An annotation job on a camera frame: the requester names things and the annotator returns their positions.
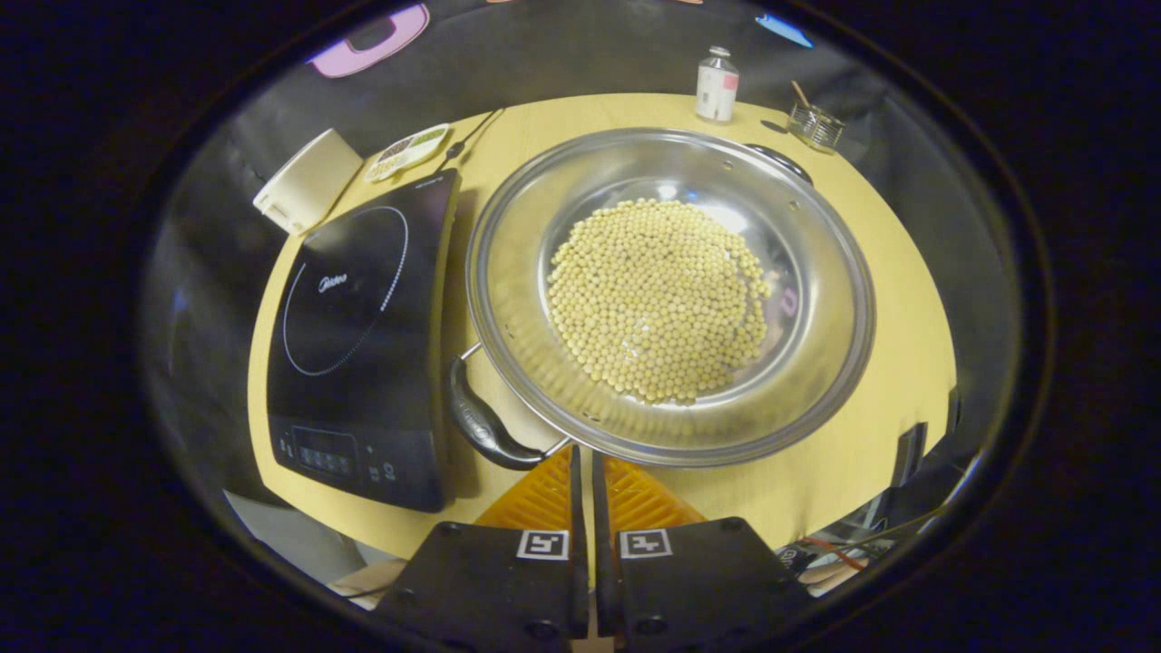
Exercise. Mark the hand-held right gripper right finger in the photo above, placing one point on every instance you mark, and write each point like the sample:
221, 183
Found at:
606, 571

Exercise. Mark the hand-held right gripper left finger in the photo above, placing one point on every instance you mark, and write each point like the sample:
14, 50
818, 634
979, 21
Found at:
579, 562

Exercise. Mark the pile of soybeans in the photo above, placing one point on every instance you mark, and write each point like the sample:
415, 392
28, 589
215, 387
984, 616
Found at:
653, 299

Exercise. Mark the black induction cooktop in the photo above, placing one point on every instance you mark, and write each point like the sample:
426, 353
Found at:
363, 299

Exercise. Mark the dark upright panel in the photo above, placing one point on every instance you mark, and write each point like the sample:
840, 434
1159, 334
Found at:
910, 453

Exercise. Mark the white divided bean dish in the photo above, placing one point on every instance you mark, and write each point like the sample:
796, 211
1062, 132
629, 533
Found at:
408, 150

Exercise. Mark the white toaster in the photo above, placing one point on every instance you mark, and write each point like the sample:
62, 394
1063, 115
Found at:
308, 181

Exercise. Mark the dark round table grommet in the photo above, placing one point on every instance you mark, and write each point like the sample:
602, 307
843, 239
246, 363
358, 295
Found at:
774, 127

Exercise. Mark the clear bottle with pink label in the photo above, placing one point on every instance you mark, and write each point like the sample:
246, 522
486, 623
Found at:
717, 91

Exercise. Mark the wooden stick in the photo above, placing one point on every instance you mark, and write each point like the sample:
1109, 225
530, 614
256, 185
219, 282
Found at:
800, 92

